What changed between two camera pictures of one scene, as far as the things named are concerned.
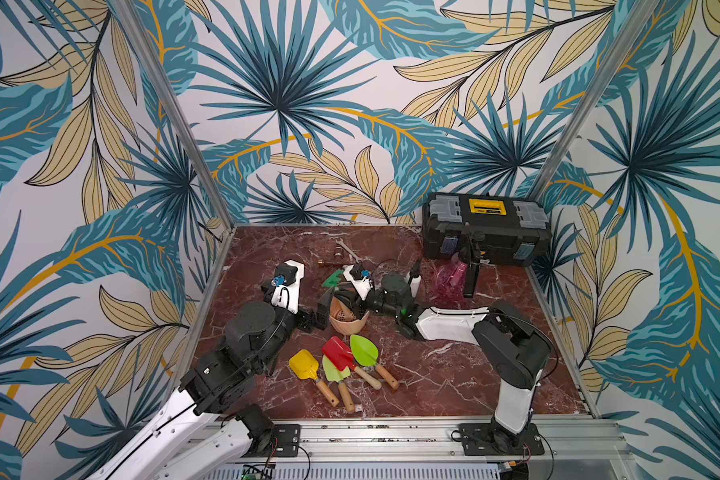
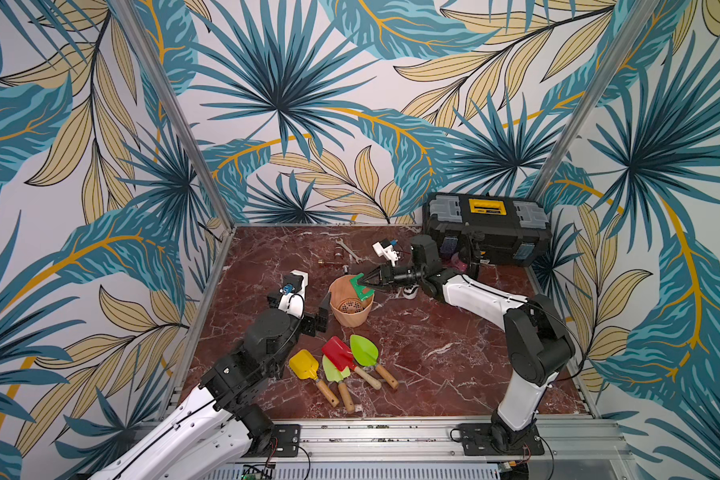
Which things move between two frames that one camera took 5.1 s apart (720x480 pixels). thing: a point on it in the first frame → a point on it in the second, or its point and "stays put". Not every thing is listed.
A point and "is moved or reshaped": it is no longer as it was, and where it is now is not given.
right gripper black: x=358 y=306 → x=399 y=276
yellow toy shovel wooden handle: x=305 y=366 stays put
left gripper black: x=309 y=322 stays put
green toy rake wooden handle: x=333 y=281 is moved or reshaped
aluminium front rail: x=571 y=443 stays put
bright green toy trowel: x=368 y=355 stays put
